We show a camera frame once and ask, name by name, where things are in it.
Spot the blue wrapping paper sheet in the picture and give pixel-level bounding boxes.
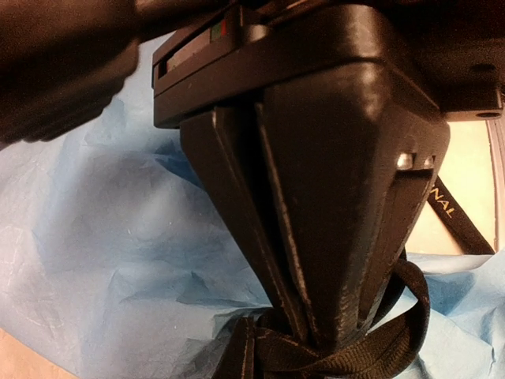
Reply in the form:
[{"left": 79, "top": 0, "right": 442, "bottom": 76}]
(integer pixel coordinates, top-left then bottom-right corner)
[{"left": 0, "top": 78, "right": 505, "bottom": 379}]

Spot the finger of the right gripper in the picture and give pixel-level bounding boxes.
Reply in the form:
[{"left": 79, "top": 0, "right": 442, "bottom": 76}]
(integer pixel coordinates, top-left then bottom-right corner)
[
  {"left": 257, "top": 62, "right": 450, "bottom": 346},
  {"left": 180, "top": 106, "right": 315, "bottom": 344}
]

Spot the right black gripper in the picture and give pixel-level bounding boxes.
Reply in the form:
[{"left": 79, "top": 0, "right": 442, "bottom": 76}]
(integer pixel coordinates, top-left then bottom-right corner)
[{"left": 1, "top": 1, "right": 504, "bottom": 144}]

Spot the black ribbon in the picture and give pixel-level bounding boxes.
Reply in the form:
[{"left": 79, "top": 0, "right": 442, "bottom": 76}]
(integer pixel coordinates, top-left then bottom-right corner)
[{"left": 232, "top": 173, "right": 496, "bottom": 379}]

